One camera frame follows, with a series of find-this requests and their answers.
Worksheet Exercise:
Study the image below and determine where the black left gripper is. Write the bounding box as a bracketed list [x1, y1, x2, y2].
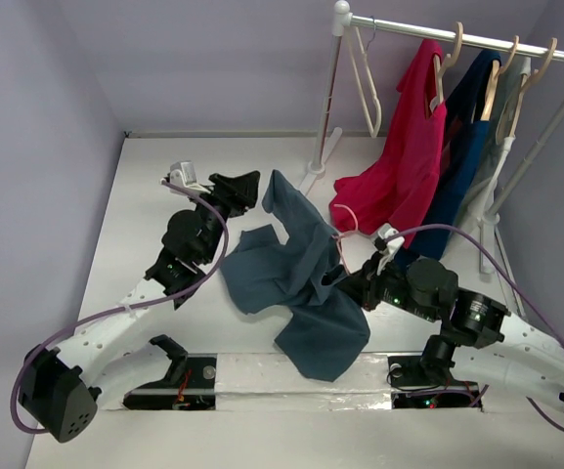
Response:
[186, 172, 258, 265]

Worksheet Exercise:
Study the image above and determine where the pink wire hanger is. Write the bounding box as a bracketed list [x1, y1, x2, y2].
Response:
[333, 204, 359, 276]

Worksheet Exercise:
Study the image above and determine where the teal blue t-shirt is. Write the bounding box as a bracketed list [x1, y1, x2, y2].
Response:
[221, 170, 370, 382]

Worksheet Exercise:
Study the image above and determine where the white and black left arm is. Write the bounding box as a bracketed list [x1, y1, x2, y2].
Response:
[9, 169, 260, 443]

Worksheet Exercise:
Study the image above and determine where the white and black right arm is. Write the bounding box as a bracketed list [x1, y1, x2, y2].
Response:
[339, 255, 564, 413]

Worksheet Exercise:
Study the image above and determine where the magenta red t-shirt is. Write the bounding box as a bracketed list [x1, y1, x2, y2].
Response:
[329, 39, 447, 235]

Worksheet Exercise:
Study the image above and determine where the cream plastic hanger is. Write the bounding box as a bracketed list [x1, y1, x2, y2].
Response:
[345, 26, 382, 139]

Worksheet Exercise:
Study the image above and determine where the navy blue t-shirt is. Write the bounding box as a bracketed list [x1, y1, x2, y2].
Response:
[408, 48, 502, 262]

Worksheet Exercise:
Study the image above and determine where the wooden hanger with red shirt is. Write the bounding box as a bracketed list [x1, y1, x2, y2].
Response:
[428, 21, 464, 113]

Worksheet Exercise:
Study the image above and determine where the wooden hanger with navy shirt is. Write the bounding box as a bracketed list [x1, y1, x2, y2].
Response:
[480, 35, 520, 121]

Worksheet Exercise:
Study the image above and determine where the wooden hanger with grey shirt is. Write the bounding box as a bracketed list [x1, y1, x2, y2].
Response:
[496, 37, 558, 144]

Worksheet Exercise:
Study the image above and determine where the pale grey-green t-shirt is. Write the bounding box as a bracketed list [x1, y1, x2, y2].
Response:
[456, 56, 531, 228]

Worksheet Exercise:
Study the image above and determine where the white clothes rack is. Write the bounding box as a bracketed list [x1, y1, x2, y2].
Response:
[281, 0, 564, 276]

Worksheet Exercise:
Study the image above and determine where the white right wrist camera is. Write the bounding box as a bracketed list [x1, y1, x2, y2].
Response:
[373, 223, 405, 276]

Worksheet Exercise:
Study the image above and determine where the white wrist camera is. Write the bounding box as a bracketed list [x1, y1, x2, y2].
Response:
[373, 223, 405, 276]
[163, 160, 206, 192]

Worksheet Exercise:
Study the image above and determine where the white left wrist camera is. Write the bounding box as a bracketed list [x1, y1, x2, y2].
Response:
[163, 160, 206, 192]

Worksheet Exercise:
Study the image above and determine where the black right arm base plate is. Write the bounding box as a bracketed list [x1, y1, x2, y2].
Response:
[386, 355, 483, 410]

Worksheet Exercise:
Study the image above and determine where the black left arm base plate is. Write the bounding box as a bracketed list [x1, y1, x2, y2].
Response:
[123, 335, 217, 411]

